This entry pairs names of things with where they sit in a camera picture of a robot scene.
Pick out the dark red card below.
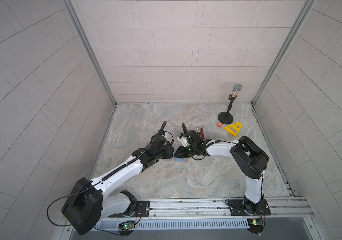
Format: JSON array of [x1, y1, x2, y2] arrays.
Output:
[[199, 128, 204, 139]]

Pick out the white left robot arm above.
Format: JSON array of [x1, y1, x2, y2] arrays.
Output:
[[61, 134, 174, 236]]

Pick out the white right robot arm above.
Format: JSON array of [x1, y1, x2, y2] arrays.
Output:
[[174, 130, 269, 208]]

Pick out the clear acrylic card stand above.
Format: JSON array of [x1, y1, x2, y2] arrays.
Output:
[[196, 127, 205, 139]]

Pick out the yellow triangle block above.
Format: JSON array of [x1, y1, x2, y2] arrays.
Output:
[[224, 122, 242, 138]]

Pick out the black microphone stand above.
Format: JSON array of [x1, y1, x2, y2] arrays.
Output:
[[218, 84, 242, 125]]

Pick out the white ventilation grille strip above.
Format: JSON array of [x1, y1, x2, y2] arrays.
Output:
[[97, 219, 249, 231]]

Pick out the left green circuit board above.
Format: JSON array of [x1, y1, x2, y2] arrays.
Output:
[[118, 221, 136, 231]]

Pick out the right circuit board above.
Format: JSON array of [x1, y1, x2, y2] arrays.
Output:
[[247, 219, 265, 234]]

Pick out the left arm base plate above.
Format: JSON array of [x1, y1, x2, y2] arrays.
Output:
[[109, 201, 151, 218]]

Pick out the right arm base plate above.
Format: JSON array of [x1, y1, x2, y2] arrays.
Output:
[[225, 198, 271, 216]]

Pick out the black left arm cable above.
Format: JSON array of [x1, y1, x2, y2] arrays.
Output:
[[46, 187, 94, 227]]

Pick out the aluminium mounting rail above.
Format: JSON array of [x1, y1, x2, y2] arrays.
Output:
[[61, 196, 314, 222]]

